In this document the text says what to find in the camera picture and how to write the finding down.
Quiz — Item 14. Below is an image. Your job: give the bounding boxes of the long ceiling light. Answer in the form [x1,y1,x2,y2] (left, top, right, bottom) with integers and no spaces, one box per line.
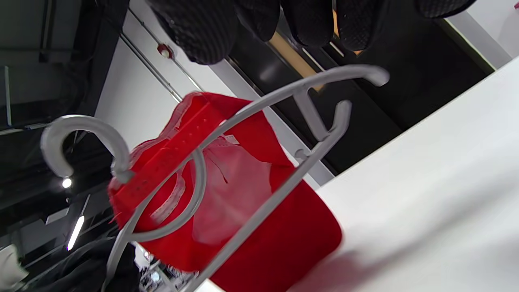
[67,215,85,251]

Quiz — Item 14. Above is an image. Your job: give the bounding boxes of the gray metal pipe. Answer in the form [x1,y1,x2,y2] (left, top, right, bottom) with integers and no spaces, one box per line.
[120,32,183,103]

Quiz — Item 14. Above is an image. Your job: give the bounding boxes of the red baseball cap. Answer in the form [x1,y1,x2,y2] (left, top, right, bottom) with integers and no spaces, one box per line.
[107,91,343,292]

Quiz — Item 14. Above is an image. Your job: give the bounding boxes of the gray plastic hanger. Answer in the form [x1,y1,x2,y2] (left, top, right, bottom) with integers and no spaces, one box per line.
[40,65,390,292]

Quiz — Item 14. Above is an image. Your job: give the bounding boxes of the person's left hand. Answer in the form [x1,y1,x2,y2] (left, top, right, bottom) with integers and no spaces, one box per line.
[24,237,140,292]

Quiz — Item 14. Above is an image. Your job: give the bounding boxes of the person's right hand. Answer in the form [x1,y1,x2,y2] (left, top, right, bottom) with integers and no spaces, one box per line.
[146,0,477,65]

